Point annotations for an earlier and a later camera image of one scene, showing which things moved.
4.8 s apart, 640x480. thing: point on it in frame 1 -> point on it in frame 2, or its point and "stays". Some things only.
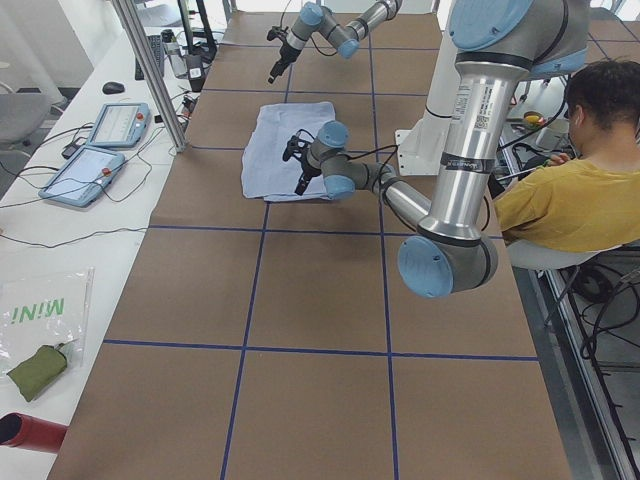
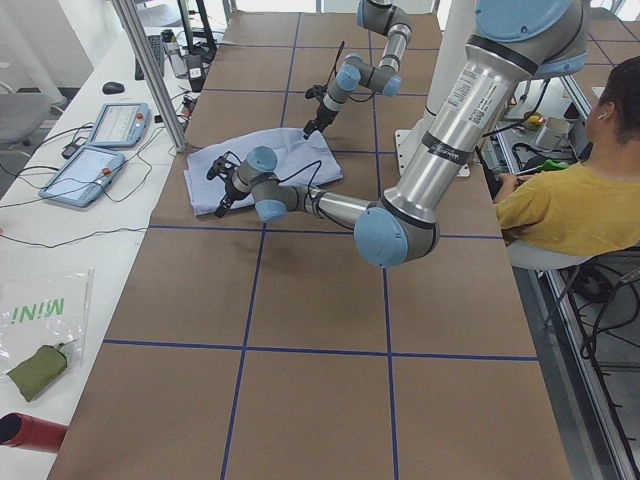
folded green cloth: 39,371 stays
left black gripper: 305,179 -> 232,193
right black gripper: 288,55 -> 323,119
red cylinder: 27,431 stays
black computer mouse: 112,88 stays
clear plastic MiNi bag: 45,308 stays
